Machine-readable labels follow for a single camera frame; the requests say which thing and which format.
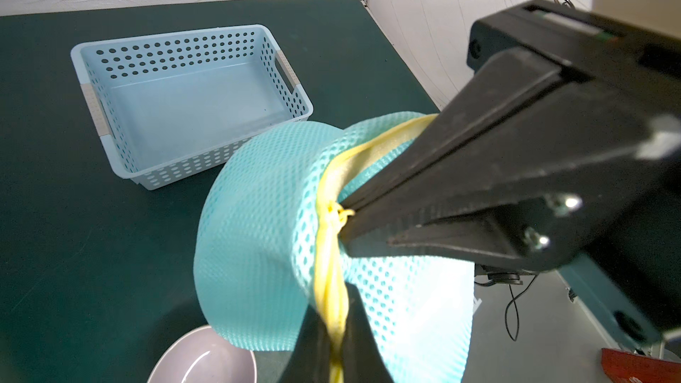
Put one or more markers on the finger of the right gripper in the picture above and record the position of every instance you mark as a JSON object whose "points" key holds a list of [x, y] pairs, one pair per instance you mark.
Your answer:
{"points": [[515, 219]]}

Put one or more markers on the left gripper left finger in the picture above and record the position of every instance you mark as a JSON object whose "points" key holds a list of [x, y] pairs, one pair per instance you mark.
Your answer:
{"points": [[311, 358]]}

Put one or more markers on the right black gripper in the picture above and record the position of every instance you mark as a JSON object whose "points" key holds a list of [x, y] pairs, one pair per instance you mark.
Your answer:
{"points": [[590, 106]]}

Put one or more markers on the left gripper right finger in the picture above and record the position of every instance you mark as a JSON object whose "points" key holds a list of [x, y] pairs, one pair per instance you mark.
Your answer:
{"points": [[361, 359]]}

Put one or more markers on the teal mesh laundry bag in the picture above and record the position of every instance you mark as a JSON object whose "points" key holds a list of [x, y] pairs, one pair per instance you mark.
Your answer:
{"points": [[257, 238]]}

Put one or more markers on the lilac ceramic bowl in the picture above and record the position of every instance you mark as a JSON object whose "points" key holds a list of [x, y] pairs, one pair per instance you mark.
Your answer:
{"points": [[202, 355]]}

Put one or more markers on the light blue plastic basket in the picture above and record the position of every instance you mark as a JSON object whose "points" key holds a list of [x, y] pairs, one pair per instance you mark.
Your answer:
{"points": [[172, 105]]}

